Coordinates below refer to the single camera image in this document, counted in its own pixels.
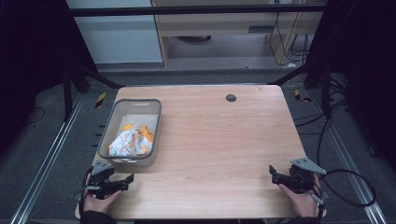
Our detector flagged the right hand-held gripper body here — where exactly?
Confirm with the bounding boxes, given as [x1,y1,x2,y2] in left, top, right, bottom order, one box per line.
[278,157,328,195]

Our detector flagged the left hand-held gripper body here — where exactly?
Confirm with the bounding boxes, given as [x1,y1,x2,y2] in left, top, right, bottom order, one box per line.
[83,159,126,201]

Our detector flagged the person's left hand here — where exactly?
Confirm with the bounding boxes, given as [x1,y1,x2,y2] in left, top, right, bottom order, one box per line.
[81,173,123,216]

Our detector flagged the person's right hand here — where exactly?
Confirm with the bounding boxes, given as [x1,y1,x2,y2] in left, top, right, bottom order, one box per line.
[277,173,328,219]

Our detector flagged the white and orange patterned cloth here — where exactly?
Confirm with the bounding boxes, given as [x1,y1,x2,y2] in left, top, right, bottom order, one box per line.
[108,123,155,159]

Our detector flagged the grey plastic basket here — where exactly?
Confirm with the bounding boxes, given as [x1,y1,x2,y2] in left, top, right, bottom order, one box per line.
[96,98,163,168]

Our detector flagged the yellow and black tape strip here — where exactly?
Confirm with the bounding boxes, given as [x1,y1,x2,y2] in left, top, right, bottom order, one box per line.
[94,91,107,109]
[293,89,313,104]

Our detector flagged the black metal stand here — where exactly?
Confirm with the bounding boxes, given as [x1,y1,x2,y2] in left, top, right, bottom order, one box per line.
[61,63,126,123]
[268,61,333,119]

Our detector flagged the black curtain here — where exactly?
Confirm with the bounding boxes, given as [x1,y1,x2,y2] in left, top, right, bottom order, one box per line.
[306,0,396,175]
[0,0,98,157]

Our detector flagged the white cabinet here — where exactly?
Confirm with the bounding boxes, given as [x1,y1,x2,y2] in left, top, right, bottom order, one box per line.
[65,0,164,65]

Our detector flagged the light wooden desk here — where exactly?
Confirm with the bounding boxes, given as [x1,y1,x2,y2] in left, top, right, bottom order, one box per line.
[150,0,329,68]

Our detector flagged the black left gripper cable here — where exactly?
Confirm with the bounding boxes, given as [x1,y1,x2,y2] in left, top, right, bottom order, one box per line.
[78,167,94,219]

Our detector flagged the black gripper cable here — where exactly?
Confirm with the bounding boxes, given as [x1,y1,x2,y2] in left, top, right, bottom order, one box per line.
[78,167,94,219]
[311,168,377,224]

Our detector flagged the black floor cables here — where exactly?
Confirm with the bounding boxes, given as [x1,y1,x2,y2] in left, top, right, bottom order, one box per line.
[293,74,354,166]

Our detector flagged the aluminium floor rail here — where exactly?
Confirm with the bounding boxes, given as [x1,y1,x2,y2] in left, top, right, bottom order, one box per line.
[310,89,389,224]
[8,92,86,224]

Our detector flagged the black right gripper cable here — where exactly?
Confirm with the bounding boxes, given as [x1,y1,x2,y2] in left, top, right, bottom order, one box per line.
[311,168,377,224]

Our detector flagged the thin black floor cable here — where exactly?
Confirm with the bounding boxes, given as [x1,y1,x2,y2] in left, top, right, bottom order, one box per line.
[25,105,47,127]

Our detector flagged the black hanging cables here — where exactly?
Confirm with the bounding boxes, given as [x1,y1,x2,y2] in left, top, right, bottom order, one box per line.
[268,11,313,67]

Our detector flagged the black horizontal frame bar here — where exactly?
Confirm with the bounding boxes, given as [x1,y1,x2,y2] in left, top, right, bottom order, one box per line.
[67,4,329,18]

